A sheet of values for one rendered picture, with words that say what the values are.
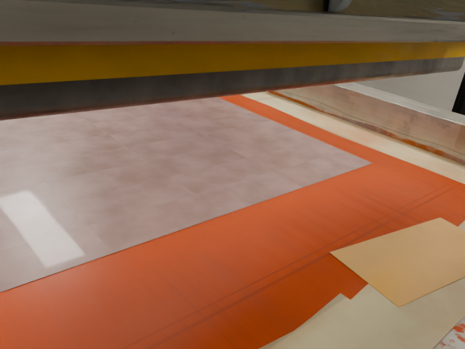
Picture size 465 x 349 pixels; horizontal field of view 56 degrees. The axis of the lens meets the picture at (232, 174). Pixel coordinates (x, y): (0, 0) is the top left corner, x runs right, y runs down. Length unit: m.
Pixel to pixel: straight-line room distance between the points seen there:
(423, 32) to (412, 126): 0.24
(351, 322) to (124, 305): 0.10
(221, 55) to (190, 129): 0.24
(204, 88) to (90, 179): 0.16
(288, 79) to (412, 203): 0.17
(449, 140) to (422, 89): 1.94
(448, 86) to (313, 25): 2.18
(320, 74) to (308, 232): 0.10
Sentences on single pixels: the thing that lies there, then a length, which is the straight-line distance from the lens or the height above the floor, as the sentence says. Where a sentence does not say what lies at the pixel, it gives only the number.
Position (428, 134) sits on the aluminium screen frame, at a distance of 0.46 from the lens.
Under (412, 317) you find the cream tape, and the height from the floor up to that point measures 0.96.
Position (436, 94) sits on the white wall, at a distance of 2.36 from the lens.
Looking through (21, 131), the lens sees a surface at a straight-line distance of 0.39.
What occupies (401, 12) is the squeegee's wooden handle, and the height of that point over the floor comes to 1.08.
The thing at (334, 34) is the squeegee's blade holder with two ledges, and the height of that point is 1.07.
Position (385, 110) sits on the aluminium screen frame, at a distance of 0.48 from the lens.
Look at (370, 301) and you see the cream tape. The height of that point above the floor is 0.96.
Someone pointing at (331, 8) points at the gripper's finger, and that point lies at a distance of 0.19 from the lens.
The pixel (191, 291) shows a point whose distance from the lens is 0.21.
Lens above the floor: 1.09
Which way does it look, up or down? 25 degrees down
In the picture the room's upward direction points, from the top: 7 degrees clockwise
